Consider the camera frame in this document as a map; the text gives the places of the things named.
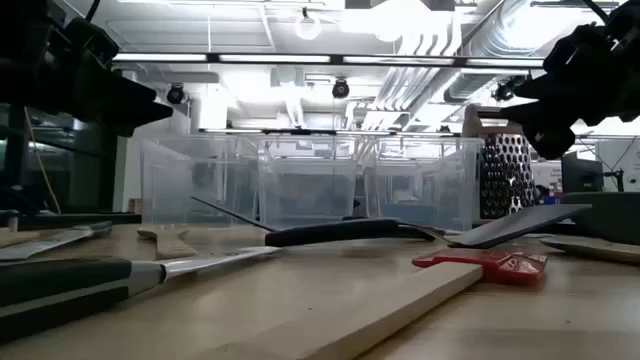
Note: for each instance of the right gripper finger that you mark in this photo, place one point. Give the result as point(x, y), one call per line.
point(550, 130)
point(555, 89)

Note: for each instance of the black aluminium table frame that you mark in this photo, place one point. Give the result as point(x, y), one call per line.
point(75, 219)

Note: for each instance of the clear plastic bin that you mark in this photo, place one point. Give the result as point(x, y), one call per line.
point(310, 170)
point(200, 170)
point(425, 175)

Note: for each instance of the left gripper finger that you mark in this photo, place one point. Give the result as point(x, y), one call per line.
point(135, 117)
point(115, 82)

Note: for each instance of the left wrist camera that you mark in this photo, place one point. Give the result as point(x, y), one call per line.
point(92, 42)

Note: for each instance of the wooden spoon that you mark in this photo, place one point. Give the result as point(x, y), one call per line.
point(167, 245)

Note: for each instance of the black ceiling spotlight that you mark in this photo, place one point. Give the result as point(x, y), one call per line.
point(175, 94)
point(502, 91)
point(341, 89)

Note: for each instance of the long ceiling light bar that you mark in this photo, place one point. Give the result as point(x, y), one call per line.
point(275, 58)

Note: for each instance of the round pendant lamp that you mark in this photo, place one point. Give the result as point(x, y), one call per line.
point(307, 27)

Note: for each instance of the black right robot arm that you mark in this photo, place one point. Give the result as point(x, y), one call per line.
point(625, 20)

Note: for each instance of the black computer monitor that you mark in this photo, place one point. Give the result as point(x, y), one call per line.
point(580, 175)

